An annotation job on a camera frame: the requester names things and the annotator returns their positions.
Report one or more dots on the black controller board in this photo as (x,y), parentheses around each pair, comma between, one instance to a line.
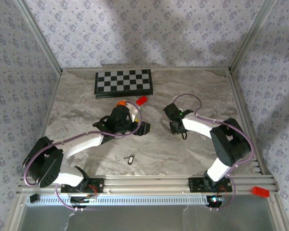
(83,199)
(215,200)

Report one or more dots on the small black connector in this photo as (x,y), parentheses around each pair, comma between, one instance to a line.
(35,197)

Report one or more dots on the orange curved plastic block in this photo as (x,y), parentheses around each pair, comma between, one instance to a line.
(121,103)

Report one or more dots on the aluminium frame post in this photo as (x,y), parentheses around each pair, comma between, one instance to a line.
(249,38)
(40,38)

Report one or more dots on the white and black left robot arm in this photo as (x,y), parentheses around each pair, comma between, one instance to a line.
(82,144)

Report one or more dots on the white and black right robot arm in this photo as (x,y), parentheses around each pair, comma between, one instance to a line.
(200,127)

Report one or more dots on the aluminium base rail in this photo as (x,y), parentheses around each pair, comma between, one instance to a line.
(147,185)

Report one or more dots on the small red plastic block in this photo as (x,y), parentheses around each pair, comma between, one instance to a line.
(141,100)

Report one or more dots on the folded black white chessboard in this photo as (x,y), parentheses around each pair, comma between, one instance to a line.
(124,81)

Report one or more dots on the long red plastic block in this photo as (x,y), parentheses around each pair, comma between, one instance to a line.
(260,192)

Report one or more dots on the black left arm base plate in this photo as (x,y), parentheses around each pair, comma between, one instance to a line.
(98,185)

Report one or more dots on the aluminium table side rail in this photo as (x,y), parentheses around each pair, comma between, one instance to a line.
(240,108)
(47,120)

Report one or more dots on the grey metal plate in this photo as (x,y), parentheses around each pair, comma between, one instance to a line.
(135,219)

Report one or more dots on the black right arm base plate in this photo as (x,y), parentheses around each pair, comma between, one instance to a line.
(195,185)

